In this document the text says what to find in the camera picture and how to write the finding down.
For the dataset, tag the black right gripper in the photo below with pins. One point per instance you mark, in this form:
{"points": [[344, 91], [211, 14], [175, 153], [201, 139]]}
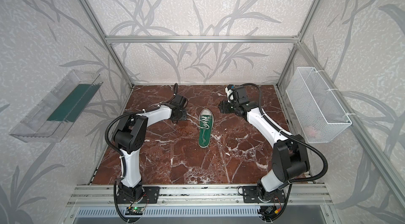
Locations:
{"points": [[223, 107]]}

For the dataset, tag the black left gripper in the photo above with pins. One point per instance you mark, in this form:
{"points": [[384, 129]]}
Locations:
{"points": [[181, 115]]}

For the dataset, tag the white shoelace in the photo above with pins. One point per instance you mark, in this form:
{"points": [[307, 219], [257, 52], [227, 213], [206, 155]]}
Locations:
{"points": [[206, 123]]}

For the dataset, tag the green canvas sneaker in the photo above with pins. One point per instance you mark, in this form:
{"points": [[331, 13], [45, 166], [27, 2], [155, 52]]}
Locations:
{"points": [[204, 144]]}

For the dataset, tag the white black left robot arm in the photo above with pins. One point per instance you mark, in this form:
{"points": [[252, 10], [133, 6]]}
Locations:
{"points": [[129, 137]]}

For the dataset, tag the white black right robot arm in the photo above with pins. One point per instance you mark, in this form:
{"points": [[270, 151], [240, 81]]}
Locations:
{"points": [[289, 158]]}

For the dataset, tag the pink object in basket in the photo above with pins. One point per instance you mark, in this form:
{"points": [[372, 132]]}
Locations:
{"points": [[311, 132]]}

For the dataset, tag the green circuit board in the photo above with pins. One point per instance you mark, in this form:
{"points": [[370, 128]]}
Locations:
{"points": [[134, 211]]}

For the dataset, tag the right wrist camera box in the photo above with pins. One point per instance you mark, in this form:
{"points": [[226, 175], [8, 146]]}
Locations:
{"points": [[236, 94]]}

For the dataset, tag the white wire mesh basket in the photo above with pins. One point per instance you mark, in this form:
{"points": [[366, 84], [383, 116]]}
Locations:
{"points": [[316, 105]]}

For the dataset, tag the right circuit board with wires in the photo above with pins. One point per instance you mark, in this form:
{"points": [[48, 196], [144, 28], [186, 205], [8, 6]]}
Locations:
{"points": [[268, 214]]}

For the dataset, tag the clear plastic wall tray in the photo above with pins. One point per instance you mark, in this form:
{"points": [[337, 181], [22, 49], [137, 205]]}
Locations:
{"points": [[53, 117]]}

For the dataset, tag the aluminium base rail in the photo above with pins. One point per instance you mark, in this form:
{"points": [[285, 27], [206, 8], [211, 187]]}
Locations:
{"points": [[215, 200]]}

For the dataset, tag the aluminium cage frame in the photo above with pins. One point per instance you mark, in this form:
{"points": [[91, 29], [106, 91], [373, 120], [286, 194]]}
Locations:
{"points": [[385, 168]]}

